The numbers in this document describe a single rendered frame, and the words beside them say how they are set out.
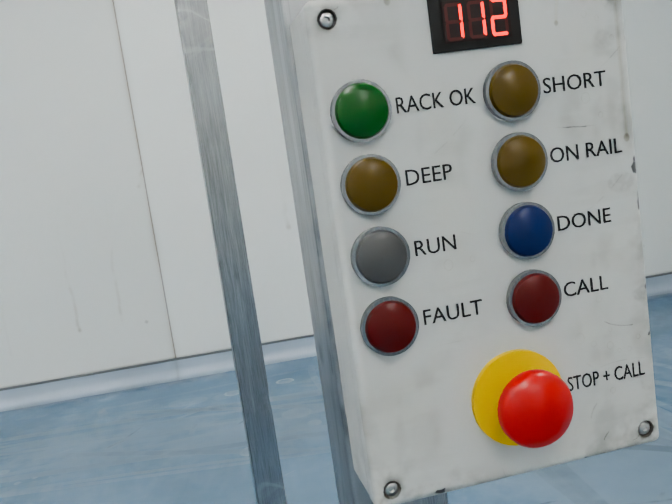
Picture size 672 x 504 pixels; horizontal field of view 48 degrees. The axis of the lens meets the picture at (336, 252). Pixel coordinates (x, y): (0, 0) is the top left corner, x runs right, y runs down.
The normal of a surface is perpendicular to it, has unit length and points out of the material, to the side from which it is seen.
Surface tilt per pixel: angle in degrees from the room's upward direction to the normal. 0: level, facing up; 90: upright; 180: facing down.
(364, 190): 91
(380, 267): 93
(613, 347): 90
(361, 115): 93
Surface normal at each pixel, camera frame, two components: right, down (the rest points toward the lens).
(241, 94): 0.14, 0.11
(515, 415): -0.22, 0.13
